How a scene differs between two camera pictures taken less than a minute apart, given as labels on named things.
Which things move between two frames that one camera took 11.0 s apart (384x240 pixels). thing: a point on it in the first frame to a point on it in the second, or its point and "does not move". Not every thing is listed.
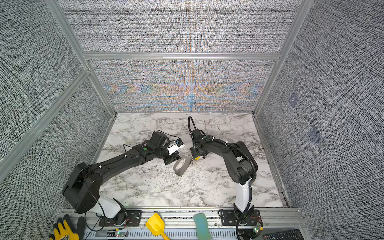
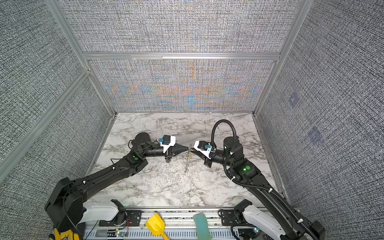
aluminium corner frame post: x=56 y=9 does not move
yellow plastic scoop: x=156 y=224 does not move
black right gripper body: x=195 y=152 to x=218 y=159
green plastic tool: x=202 y=229 does not move
